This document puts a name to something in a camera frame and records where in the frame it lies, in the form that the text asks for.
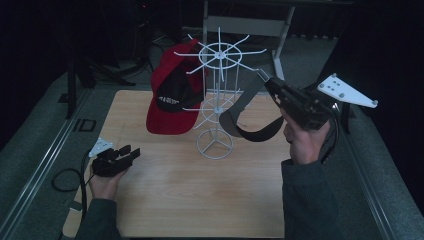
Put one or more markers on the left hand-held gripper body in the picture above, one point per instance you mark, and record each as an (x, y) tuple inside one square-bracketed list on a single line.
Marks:
[(108, 165)]

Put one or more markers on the white metal desk frame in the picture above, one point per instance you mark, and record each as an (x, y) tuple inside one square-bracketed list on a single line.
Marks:
[(246, 26)]

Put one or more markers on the grey sun visor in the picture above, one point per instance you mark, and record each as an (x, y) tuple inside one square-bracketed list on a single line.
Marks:
[(230, 123)]

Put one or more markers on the person's left hand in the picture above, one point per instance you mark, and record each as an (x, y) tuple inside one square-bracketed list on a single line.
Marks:
[(105, 188)]

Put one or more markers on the black rectangular frame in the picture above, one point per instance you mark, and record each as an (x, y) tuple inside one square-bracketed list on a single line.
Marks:
[(79, 125)]

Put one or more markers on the person's right hand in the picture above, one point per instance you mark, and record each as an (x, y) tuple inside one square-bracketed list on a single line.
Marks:
[(306, 145)]

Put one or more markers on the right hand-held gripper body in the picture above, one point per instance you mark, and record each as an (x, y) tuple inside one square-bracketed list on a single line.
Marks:
[(303, 106)]

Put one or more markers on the red baseball cap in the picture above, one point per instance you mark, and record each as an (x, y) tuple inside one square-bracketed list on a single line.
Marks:
[(166, 121)]

